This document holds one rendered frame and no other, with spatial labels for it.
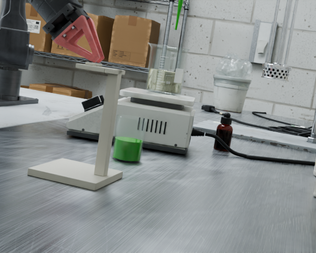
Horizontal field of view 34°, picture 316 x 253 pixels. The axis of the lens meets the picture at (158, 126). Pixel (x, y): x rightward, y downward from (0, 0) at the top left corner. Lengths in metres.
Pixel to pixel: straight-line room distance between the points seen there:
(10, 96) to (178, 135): 0.48
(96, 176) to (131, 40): 2.54
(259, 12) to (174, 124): 2.53
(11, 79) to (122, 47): 1.96
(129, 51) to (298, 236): 2.63
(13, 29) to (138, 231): 0.79
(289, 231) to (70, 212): 0.21
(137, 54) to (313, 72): 1.06
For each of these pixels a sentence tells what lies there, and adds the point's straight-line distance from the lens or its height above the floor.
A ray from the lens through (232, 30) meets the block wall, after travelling 3.32.
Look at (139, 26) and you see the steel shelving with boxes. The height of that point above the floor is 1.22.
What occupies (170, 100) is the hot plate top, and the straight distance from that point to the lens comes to 0.82.
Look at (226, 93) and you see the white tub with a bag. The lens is 1.90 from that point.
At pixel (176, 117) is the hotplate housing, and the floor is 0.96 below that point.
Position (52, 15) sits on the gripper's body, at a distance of 0.95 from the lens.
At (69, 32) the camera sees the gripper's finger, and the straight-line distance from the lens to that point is 0.94.
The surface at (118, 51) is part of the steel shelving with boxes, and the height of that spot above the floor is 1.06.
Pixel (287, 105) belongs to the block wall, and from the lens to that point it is 3.28.
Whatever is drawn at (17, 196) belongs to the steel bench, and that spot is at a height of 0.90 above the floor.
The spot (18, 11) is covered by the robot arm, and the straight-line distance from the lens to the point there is 1.18.
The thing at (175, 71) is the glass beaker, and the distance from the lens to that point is 0.84.
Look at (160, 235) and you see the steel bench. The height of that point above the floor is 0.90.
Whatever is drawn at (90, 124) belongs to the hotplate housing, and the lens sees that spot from 0.84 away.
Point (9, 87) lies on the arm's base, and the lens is 1.17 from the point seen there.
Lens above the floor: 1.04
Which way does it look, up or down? 7 degrees down
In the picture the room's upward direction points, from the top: 9 degrees clockwise
